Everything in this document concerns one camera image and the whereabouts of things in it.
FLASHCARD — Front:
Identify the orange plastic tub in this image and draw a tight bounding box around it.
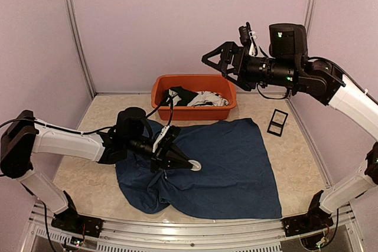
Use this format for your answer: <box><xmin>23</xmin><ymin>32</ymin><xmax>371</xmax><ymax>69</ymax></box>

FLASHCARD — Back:
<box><xmin>151</xmin><ymin>74</ymin><xmax>237</xmax><ymax>121</ymax></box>

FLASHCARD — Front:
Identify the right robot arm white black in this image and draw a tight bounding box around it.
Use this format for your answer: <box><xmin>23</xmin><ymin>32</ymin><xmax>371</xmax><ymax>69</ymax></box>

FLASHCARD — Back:
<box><xmin>201</xmin><ymin>23</ymin><xmax>377</xmax><ymax>231</ymax></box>

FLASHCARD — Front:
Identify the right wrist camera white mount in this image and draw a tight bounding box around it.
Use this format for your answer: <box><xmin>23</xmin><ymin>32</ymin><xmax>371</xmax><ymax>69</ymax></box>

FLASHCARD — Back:
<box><xmin>238</xmin><ymin>22</ymin><xmax>259</xmax><ymax>57</ymax></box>

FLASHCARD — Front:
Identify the dark blue t-shirt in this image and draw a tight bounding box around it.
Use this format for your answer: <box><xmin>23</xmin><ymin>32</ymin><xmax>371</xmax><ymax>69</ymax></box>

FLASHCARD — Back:
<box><xmin>116</xmin><ymin>118</ymin><xmax>282</xmax><ymax>220</ymax></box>

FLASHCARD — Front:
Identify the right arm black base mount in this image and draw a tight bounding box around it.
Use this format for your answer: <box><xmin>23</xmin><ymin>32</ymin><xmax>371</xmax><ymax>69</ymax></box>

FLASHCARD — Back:
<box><xmin>282</xmin><ymin>214</ymin><xmax>334</xmax><ymax>237</ymax></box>

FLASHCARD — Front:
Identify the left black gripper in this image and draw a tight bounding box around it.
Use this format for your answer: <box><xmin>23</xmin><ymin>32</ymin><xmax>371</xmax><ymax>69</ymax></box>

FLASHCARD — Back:
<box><xmin>126</xmin><ymin>135</ymin><xmax>194</xmax><ymax>174</ymax></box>

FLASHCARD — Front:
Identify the black square display box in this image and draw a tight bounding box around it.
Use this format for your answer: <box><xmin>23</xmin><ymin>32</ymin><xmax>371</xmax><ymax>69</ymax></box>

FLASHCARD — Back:
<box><xmin>267</xmin><ymin>109</ymin><xmax>288</xmax><ymax>137</ymax></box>

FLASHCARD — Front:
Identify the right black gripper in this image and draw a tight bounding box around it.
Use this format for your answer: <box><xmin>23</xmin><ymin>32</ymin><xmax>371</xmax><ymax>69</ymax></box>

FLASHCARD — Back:
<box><xmin>203</xmin><ymin>40</ymin><xmax>299</xmax><ymax>91</ymax></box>

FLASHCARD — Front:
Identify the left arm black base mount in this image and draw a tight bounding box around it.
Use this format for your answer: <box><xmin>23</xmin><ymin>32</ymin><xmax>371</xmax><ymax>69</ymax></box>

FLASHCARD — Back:
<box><xmin>51</xmin><ymin>215</ymin><xmax>104</xmax><ymax>238</ymax></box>

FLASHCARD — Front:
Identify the left aluminium corner post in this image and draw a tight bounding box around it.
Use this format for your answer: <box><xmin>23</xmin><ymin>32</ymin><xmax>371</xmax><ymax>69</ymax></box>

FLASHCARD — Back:
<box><xmin>64</xmin><ymin>0</ymin><xmax>97</xmax><ymax>99</ymax></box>

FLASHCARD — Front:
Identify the black and white garment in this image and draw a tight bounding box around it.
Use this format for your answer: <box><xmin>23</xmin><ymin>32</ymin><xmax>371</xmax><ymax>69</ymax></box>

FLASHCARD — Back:
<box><xmin>161</xmin><ymin>86</ymin><xmax>229</xmax><ymax>107</ymax></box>

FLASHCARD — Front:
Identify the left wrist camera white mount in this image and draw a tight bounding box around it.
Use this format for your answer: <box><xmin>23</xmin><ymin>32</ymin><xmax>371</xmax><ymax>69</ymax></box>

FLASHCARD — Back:
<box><xmin>152</xmin><ymin>126</ymin><xmax>181</xmax><ymax>153</ymax></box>

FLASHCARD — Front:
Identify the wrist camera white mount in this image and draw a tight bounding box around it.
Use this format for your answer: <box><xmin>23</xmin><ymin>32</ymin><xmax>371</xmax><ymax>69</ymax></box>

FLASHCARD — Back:
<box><xmin>152</xmin><ymin>126</ymin><xmax>181</xmax><ymax>153</ymax></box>
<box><xmin>238</xmin><ymin>22</ymin><xmax>259</xmax><ymax>57</ymax></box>

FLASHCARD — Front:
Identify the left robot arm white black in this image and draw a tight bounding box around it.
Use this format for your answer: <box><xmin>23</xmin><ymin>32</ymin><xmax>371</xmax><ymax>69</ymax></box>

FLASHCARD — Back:
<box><xmin>1</xmin><ymin>107</ymin><xmax>201</xmax><ymax>231</ymax></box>

